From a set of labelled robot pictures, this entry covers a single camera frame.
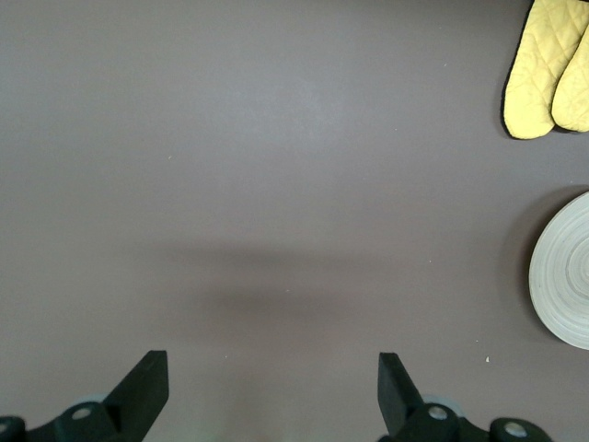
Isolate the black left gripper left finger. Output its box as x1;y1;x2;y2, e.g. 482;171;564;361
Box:
0;350;169;442

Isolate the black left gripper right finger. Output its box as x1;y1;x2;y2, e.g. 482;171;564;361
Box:
376;352;551;442

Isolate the white round plate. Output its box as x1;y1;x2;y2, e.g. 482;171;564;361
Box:
527;190;589;350

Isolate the brown table cover sheet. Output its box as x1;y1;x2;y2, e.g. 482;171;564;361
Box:
0;0;589;442

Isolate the yellow quilted oven mitt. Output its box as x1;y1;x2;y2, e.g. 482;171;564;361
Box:
500;0;589;140

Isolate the yellow quilted mitt with thumb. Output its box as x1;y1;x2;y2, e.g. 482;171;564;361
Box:
549;26;589;134

